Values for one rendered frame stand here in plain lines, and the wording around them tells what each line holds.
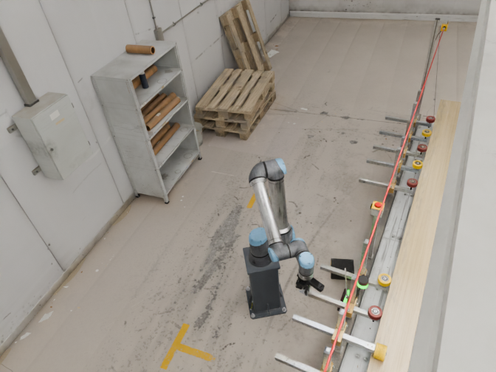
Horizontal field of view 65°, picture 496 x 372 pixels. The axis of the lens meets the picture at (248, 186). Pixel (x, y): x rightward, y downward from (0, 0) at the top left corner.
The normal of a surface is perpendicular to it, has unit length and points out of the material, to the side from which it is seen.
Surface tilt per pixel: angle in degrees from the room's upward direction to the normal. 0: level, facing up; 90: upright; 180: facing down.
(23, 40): 90
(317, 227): 0
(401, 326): 0
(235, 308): 0
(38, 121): 90
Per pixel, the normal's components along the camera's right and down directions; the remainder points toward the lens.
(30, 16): 0.93, 0.17
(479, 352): -0.09, -0.75
